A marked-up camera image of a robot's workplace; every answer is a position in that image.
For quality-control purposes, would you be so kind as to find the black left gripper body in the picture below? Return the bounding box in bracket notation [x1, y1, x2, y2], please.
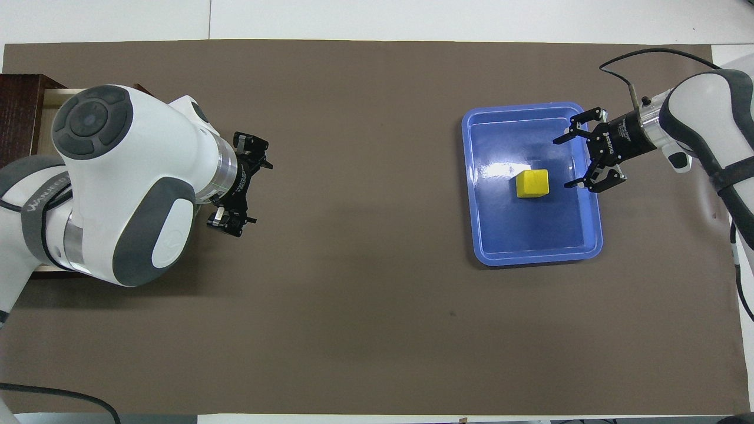
[213, 151, 256, 208]

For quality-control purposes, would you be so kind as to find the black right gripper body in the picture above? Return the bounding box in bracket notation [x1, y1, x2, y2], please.
[588, 108, 656, 162]

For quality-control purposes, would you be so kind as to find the yellow block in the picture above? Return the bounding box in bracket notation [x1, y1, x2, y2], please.
[516, 169, 551, 200]

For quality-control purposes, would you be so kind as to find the wooden drawer with dark front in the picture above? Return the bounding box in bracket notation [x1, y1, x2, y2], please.
[29, 82, 156, 281]

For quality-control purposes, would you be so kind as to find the blue plastic tray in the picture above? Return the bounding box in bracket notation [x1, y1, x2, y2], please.
[461, 101, 604, 267]

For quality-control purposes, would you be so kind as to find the brown table mat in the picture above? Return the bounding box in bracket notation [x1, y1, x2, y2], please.
[0, 39, 752, 416]

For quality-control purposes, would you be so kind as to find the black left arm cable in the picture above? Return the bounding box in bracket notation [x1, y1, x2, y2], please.
[0, 382, 122, 424]

